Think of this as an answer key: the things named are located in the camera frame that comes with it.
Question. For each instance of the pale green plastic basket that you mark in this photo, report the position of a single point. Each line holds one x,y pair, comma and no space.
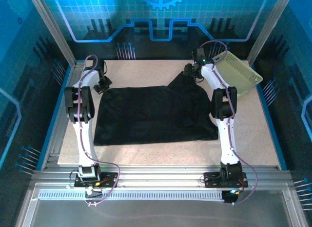
239,70

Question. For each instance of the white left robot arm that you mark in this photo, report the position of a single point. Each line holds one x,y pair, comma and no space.
84,139

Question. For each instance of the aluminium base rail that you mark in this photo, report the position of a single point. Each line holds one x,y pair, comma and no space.
158,175

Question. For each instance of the blue table side trim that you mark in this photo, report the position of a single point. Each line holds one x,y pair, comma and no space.
274,139
48,136

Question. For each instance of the grey metal platform panel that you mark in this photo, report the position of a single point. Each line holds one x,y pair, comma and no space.
158,212

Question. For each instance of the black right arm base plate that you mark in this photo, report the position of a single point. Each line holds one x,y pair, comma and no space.
210,179

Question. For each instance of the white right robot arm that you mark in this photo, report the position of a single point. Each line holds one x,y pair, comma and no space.
226,139

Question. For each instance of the black t-shirt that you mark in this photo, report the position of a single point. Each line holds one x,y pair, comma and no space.
151,114

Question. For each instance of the aluminium frame post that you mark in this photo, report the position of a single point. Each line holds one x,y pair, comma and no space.
52,29
268,29

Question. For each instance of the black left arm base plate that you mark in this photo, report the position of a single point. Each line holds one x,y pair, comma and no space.
111,179

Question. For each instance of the aluminium table side rail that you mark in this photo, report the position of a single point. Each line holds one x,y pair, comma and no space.
73,75

